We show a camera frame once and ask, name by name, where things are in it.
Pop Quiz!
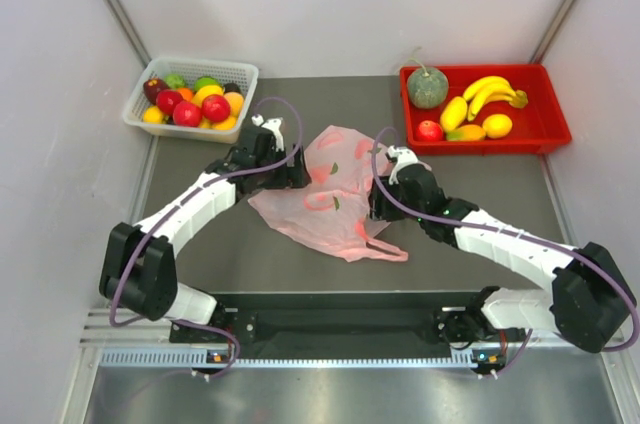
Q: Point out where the red apple in basket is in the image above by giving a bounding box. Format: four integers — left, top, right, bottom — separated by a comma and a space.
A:
155, 89, 183, 116
201, 94, 231, 123
172, 100, 202, 127

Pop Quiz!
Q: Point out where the yellow lemon in tray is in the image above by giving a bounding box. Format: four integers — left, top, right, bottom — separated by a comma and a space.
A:
482, 114, 513, 139

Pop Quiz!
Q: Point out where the orange peach in basket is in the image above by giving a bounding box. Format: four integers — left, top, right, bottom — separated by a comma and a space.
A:
224, 92, 245, 118

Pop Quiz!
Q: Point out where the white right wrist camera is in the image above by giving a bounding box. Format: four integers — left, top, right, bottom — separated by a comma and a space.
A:
370, 144, 420, 185

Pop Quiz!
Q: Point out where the red apple in tray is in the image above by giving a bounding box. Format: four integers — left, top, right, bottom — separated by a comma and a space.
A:
416, 120, 445, 142

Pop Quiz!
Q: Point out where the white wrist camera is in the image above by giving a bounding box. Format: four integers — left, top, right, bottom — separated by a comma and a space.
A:
370, 144, 420, 185
251, 114, 285, 151

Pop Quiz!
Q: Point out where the white perforated plastic basket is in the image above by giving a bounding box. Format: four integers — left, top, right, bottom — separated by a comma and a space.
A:
122, 58, 259, 144

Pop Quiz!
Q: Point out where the small orange in basket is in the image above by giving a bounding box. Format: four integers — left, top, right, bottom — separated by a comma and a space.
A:
177, 87, 194, 101

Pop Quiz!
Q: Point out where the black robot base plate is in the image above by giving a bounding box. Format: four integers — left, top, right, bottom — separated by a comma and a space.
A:
168, 292, 534, 348

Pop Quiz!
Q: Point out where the dark red fruit in basket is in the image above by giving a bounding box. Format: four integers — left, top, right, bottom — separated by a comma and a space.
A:
142, 78, 170, 105

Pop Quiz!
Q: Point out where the dark fruit back in basket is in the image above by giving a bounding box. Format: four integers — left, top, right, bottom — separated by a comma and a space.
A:
223, 82, 242, 94

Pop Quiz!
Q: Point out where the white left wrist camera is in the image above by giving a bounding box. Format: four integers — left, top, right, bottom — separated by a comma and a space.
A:
251, 114, 285, 151

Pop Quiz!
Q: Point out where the red plastic tray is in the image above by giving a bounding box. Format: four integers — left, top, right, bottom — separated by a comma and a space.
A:
399, 64, 571, 156

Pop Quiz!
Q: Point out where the yellow banana in basket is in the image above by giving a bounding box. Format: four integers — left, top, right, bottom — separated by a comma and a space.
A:
191, 85, 224, 107

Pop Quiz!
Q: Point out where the red apple right in basket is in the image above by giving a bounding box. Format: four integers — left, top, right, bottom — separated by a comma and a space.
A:
201, 94, 231, 123

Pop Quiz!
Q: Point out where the pink translucent plastic bag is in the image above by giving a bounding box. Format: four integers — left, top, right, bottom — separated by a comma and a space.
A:
248, 125, 408, 262

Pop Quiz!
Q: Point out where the green lime in basket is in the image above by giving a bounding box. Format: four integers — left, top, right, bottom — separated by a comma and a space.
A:
164, 73, 187, 89

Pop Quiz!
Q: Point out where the yellow banana bunch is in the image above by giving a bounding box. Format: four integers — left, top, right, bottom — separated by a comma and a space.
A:
462, 76, 529, 122

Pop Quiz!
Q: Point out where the red apple left in basket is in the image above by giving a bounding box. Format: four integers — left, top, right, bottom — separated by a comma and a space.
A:
155, 89, 183, 116

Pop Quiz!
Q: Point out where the yellow fruit front in basket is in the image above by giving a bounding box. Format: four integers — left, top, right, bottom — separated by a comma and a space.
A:
211, 115, 237, 131

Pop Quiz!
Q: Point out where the green netted melon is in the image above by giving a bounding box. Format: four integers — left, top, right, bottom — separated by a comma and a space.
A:
407, 46, 449, 110

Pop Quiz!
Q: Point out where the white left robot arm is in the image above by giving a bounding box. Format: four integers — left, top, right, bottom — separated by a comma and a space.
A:
99, 115, 311, 341

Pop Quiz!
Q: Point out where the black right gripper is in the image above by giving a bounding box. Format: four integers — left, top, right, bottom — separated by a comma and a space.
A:
363, 175, 426, 222

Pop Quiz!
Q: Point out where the yellow mango in tray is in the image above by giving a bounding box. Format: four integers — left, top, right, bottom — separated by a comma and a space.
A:
439, 96, 468, 133

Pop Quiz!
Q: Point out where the green apple in basket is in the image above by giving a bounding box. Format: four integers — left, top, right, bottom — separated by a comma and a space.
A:
194, 76, 220, 92

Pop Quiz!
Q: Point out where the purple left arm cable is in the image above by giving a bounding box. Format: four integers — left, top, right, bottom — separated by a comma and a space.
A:
108, 96, 304, 329

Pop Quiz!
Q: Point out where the red apple middle in basket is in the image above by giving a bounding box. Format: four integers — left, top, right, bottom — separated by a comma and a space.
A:
172, 100, 202, 127

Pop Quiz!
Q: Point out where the orange green mango in tray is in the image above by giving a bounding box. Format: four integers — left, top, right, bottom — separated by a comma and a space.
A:
446, 124, 486, 142

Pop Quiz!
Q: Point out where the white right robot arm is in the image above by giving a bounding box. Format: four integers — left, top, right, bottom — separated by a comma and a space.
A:
369, 161, 639, 353

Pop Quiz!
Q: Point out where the yellow lemon in basket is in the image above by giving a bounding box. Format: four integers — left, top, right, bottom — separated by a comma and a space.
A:
142, 106, 166, 125

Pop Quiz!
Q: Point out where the grey slotted cable duct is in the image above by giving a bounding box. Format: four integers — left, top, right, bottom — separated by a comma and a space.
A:
99, 347, 501, 369

